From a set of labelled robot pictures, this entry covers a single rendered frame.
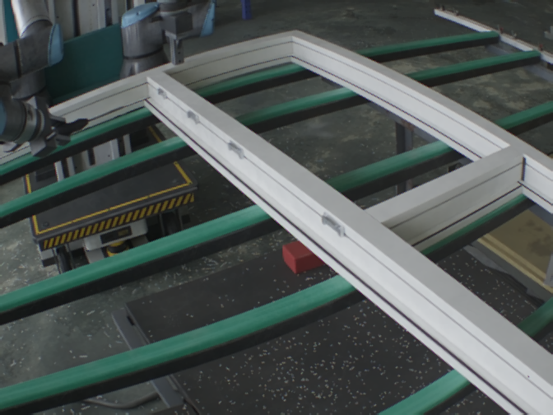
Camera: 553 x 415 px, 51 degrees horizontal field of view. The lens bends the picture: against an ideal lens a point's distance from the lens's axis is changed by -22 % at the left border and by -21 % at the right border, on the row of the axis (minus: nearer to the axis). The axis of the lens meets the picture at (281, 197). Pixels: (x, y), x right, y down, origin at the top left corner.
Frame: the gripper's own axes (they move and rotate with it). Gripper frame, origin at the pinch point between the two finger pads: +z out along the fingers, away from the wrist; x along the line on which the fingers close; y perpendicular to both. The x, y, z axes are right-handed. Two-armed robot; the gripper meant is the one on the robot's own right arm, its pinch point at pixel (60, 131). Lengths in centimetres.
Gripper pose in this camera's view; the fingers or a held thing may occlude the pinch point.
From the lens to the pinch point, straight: 150.7
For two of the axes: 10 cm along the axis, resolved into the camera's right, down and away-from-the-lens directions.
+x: -4.0, -9.1, 1.4
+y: 8.8, -4.2, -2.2
